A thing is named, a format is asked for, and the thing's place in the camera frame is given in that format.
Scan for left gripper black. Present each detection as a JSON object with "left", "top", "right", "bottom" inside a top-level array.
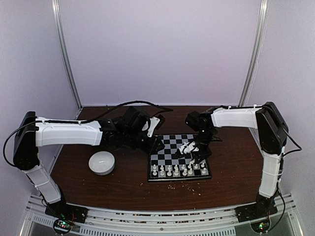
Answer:
[{"left": 123, "top": 129, "right": 165, "bottom": 155}]

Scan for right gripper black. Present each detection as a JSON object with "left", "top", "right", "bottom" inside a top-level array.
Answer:
[{"left": 190, "top": 128, "right": 215, "bottom": 164}]

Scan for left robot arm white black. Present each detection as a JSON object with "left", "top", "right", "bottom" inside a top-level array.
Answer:
[{"left": 13, "top": 107, "right": 165, "bottom": 218}]

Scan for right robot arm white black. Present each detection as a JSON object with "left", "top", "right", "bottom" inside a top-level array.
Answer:
[{"left": 176, "top": 102, "right": 288, "bottom": 217}]

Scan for black grey chess board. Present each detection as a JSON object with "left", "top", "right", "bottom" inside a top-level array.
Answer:
[{"left": 148, "top": 133, "right": 212, "bottom": 182}]

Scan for white ceramic bowl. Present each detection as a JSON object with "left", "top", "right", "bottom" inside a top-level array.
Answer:
[{"left": 89, "top": 151, "right": 115, "bottom": 176}]

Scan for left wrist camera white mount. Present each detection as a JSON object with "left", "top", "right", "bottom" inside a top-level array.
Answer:
[{"left": 142, "top": 115, "right": 165, "bottom": 138}]

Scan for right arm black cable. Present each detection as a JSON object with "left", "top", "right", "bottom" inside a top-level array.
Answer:
[{"left": 267, "top": 108, "right": 303, "bottom": 233}]

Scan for aluminium front rail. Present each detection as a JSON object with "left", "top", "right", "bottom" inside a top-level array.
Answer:
[{"left": 21, "top": 194, "right": 300, "bottom": 236}]

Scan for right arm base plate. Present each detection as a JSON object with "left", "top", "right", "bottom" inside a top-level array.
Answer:
[{"left": 235, "top": 203, "right": 278, "bottom": 223}]

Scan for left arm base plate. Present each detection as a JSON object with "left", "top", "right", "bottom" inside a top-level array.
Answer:
[{"left": 45, "top": 204, "right": 88, "bottom": 223}]

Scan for right aluminium frame post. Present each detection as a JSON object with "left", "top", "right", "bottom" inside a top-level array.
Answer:
[{"left": 238, "top": 0, "right": 270, "bottom": 107}]

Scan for aluminium frame post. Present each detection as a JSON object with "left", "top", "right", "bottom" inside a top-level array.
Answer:
[
  {"left": 238, "top": 0, "right": 270, "bottom": 107},
  {"left": 51, "top": 0, "right": 82, "bottom": 110}
]

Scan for left aluminium frame post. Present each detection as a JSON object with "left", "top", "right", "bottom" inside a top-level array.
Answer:
[{"left": 51, "top": 0, "right": 82, "bottom": 110}]

